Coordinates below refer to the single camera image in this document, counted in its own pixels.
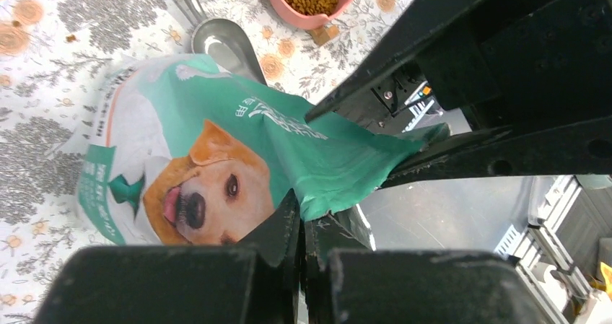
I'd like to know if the floral table mat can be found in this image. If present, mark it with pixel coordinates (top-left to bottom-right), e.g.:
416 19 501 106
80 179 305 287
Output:
1 0 413 323

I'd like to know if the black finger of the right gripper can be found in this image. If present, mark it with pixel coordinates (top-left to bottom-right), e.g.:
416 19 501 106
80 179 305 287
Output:
305 0 485 123
381 116 611 188

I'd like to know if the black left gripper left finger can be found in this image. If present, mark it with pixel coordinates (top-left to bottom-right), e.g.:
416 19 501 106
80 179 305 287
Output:
35 192 300 323

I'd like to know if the grey plastic scoop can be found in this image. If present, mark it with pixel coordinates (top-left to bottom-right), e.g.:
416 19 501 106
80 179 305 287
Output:
175 0 267 85

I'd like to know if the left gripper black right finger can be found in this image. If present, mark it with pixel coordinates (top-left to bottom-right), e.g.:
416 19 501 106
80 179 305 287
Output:
305 216 545 323

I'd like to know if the pink pet bowl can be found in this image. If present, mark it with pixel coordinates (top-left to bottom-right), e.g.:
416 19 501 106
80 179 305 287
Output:
266 0 360 31

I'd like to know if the green dog food bag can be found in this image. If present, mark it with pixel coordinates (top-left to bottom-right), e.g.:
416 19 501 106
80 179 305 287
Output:
76 54 450 245

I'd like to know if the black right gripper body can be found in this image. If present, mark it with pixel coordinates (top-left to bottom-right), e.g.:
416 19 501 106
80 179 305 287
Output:
354 0 612 136

